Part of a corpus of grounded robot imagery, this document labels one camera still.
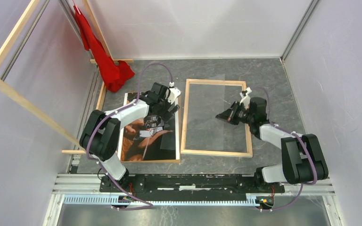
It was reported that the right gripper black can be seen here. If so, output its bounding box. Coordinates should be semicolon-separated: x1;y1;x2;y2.
215;101;254;125

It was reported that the wooden picture frame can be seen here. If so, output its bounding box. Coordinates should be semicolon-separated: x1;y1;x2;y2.
180;79;253;158

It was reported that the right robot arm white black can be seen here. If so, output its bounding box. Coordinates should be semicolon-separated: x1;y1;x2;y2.
216;97;329;192

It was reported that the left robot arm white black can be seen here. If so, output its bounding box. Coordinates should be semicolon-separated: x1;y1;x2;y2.
79;82;181;192

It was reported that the printed photo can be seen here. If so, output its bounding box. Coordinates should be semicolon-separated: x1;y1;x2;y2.
117;91;181;162

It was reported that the red cloth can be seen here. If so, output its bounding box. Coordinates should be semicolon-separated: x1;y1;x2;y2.
74;0;135;92

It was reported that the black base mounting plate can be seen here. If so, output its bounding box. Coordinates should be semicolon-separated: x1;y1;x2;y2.
99;174;285;202

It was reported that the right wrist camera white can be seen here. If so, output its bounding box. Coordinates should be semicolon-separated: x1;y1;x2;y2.
239;87;252;109

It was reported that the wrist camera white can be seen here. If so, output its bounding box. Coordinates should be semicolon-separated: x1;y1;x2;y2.
239;87;252;109
165;82;181;104

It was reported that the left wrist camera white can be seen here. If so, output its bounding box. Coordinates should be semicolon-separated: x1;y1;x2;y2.
165;82;181;104

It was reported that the brown frame backing board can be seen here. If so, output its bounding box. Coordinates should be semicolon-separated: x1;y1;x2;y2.
118;91;182;164

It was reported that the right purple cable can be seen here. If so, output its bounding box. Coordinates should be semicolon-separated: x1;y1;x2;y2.
253;87;319;212

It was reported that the purple cable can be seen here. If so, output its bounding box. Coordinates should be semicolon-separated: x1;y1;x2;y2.
85;63;175;211
253;87;319;212

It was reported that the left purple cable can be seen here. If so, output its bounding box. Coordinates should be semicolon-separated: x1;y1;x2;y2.
85;63;175;211

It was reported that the aluminium rail base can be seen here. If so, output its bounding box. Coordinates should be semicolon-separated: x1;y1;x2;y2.
53;174;336;196

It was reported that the grey slotted cable duct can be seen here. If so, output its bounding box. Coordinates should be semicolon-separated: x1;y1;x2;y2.
63;194;259;207

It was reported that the wooden rack frame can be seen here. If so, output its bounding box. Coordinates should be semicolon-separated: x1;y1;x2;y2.
0;0;134;155

